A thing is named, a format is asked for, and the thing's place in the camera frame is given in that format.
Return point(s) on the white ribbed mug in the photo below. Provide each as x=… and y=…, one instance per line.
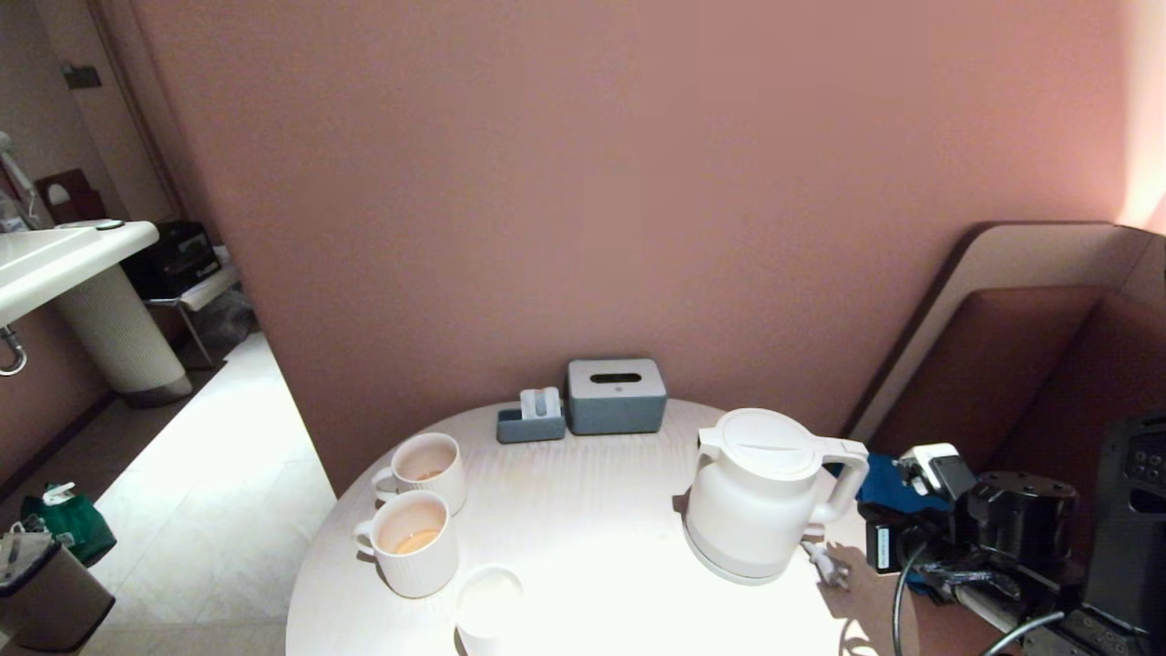
x=428, y=469
x=414, y=556

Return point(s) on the brown wall holder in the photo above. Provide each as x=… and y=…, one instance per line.
x=68, y=196

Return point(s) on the chrome sink faucet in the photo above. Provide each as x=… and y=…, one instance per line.
x=14, y=173

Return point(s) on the white metal-leg rack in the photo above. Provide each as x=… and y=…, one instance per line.
x=205, y=287

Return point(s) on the grey round kettle base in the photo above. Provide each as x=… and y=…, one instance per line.
x=729, y=572

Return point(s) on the brown upholstered bench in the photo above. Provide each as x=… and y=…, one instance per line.
x=1002, y=364

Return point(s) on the white pedestal sink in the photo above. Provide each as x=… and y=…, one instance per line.
x=55, y=260

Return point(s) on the white sachet packets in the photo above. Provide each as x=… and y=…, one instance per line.
x=539, y=403

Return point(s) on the grey plastic bag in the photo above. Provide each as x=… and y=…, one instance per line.
x=226, y=323

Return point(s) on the white power plug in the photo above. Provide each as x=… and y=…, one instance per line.
x=827, y=565

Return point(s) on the chrome drain pipe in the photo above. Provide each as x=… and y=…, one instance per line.
x=13, y=355

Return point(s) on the green bag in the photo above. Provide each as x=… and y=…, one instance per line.
x=77, y=524

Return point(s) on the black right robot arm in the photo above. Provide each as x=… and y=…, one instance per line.
x=1020, y=519

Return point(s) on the white ribbed sink pedestal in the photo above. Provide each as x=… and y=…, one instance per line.
x=118, y=337

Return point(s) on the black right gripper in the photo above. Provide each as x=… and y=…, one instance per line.
x=940, y=547

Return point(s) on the small grey sachet holder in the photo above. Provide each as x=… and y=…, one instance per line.
x=528, y=430

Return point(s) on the black box appliance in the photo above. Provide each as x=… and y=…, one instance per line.
x=173, y=260

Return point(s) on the dark wall plate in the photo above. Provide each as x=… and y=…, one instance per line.
x=82, y=76

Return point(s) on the white electric kettle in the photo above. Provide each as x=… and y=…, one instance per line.
x=756, y=501

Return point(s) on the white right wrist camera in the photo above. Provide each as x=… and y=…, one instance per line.
x=929, y=460

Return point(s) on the brown waste bin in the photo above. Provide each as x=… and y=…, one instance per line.
x=50, y=606

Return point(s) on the grey oval dish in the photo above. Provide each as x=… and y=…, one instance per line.
x=100, y=224

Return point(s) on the blue folded cloth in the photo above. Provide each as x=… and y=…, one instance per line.
x=879, y=483

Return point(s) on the grey blue tissue box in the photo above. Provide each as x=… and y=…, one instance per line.
x=615, y=401

